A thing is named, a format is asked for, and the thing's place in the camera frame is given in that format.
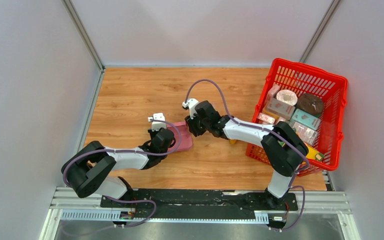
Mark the pink paper box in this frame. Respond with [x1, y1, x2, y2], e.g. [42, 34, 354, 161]
[167, 121, 193, 152]

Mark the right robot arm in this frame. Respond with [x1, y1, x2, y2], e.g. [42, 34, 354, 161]
[182, 98, 309, 210]

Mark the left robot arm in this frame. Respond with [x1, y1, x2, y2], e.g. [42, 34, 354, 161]
[61, 128, 176, 208]

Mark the pink grey snack box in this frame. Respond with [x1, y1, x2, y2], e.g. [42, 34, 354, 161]
[266, 98, 296, 121]

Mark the teal snack box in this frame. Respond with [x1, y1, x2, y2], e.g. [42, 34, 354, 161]
[289, 108, 321, 130]

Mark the yellow fried food toy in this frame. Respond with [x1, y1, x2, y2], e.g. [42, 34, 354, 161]
[228, 139, 237, 145]

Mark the pink white roll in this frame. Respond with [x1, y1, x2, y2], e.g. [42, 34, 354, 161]
[275, 89, 298, 106]

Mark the red plastic basket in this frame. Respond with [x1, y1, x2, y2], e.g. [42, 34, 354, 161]
[251, 58, 348, 177]

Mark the brown chocolate donut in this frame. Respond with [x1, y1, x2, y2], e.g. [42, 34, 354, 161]
[295, 93, 325, 116]

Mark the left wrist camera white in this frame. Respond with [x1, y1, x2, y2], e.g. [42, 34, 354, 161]
[147, 112, 167, 132]

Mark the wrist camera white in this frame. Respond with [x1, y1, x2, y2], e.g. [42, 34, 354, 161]
[147, 112, 167, 132]
[182, 98, 200, 119]

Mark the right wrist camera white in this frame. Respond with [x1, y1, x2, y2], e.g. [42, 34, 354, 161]
[182, 98, 200, 119]

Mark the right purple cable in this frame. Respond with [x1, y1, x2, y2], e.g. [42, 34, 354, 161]
[184, 78, 310, 175]

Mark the purple cable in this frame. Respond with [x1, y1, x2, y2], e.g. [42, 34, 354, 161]
[62, 119, 183, 188]
[184, 78, 310, 175]

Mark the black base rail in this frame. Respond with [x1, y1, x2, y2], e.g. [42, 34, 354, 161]
[46, 187, 352, 226]

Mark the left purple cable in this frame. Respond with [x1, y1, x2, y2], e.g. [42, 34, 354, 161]
[62, 119, 183, 188]

